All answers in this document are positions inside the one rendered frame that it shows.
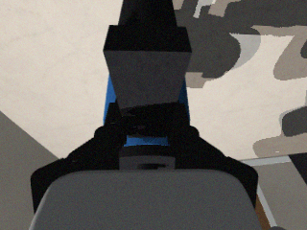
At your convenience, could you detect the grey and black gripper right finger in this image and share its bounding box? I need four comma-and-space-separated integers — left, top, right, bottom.
167, 100, 258, 209

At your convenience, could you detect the blue kettle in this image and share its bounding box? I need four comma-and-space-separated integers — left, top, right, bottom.
103, 0, 192, 170

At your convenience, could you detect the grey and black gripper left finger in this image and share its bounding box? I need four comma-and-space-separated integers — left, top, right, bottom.
31, 99, 128, 213

